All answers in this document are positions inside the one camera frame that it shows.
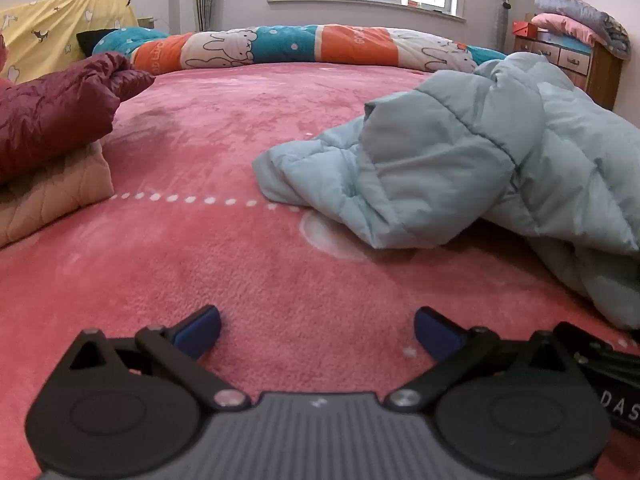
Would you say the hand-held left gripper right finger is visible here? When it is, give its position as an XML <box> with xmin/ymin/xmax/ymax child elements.
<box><xmin>385</xmin><ymin>306</ymin><xmax>576</xmax><ymax>413</ymax></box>

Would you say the folded teal blanket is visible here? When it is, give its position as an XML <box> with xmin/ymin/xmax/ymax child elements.
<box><xmin>537</xmin><ymin>30</ymin><xmax>596</xmax><ymax>54</ymax></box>

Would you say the wooden dresser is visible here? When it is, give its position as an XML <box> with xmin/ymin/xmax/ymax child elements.
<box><xmin>512</xmin><ymin>12</ymin><xmax>623</xmax><ymax>111</ymax></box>

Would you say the rolled cartoon rabbit quilt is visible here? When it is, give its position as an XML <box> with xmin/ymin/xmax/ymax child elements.
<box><xmin>92</xmin><ymin>24</ymin><xmax>508</xmax><ymax>75</ymax></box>

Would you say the beige quilted jacket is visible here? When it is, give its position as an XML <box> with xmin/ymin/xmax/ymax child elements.
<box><xmin>0</xmin><ymin>142</ymin><xmax>116</xmax><ymax>248</ymax></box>

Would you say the light blue down jacket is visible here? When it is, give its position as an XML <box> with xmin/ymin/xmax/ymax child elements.
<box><xmin>251</xmin><ymin>51</ymin><xmax>640</xmax><ymax>331</ymax></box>

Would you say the yellow printed sheet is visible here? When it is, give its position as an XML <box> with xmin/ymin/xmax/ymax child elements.
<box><xmin>0</xmin><ymin>0</ymin><xmax>138</xmax><ymax>86</ymax></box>

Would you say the black pillow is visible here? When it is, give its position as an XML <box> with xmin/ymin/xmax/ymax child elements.
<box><xmin>76</xmin><ymin>29</ymin><xmax>116</xmax><ymax>57</ymax></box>

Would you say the folded blue-grey blanket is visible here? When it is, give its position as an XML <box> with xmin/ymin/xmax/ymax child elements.
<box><xmin>534</xmin><ymin>0</ymin><xmax>631</xmax><ymax>58</ymax></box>

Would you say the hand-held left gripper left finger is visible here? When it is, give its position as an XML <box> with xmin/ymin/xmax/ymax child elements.
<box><xmin>60</xmin><ymin>305</ymin><xmax>253</xmax><ymax>412</ymax></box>

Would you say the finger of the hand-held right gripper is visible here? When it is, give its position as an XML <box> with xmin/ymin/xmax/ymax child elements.
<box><xmin>552</xmin><ymin>321</ymin><xmax>618</xmax><ymax>359</ymax></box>

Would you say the folded pink blanket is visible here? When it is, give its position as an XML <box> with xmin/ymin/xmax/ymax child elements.
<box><xmin>531</xmin><ymin>12</ymin><xmax>608</xmax><ymax>48</ymax></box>

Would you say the pink fleece bed blanket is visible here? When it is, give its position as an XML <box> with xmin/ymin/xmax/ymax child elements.
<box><xmin>0</xmin><ymin>62</ymin><xmax>640</xmax><ymax>480</ymax></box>

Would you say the maroon down jacket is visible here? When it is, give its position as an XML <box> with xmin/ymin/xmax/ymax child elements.
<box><xmin>0</xmin><ymin>51</ymin><xmax>157</xmax><ymax>186</ymax></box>

